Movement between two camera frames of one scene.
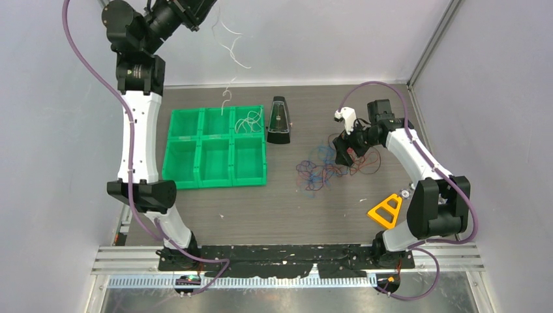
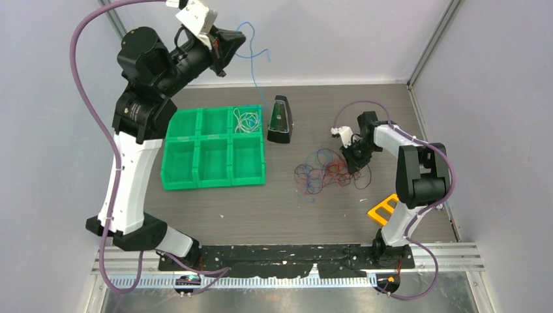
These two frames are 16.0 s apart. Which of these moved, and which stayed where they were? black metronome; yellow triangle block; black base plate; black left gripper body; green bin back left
Moved: black left gripper body
Stayed: black base plate; green bin back left; yellow triangle block; black metronome
